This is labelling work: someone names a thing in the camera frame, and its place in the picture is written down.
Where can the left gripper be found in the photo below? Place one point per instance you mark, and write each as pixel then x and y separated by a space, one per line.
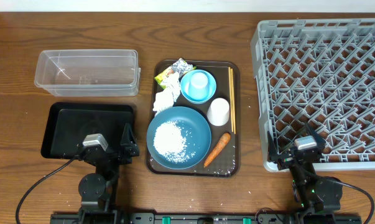
pixel 128 150

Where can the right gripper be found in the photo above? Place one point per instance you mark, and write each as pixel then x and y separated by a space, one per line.
pixel 273 154

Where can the pile of white rice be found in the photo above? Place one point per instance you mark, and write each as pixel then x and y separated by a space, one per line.
pixel 170 141

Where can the large blue plate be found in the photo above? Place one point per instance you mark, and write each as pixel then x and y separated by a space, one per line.
pixel 199 139

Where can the light blue bowl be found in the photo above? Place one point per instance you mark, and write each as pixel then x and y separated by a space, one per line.
pixel 185 82

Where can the white pink cup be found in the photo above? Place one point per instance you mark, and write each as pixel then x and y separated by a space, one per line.
pixel 218 112

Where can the light blue cup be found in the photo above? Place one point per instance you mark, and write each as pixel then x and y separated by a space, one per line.
pixel 198 88

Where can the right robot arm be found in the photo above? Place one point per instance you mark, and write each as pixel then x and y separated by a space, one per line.
pixel 319 196

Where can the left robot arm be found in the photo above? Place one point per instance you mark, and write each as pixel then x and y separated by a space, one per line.
pixel 98 189

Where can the black waste tray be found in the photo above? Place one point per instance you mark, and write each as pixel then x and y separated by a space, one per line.
pixel 69 123

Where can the grey dishwasher rack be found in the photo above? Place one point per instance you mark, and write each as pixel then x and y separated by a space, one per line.
pixel 318 72

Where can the crumpled white napkin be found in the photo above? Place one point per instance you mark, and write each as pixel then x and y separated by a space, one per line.
pixel 169 95

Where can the brown serving tray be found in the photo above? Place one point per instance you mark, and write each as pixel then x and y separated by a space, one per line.
pixel 226 164

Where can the orange carrot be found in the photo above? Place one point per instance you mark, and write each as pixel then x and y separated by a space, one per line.
pixel 220 145

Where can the clear plastic bin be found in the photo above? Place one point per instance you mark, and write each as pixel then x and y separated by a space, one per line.
pixel 88 72

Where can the foil snack wrapper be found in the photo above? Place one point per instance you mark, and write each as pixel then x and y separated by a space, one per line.
pixel 181 67

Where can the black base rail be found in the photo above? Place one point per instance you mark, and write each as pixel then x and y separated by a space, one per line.
pixel 150 218

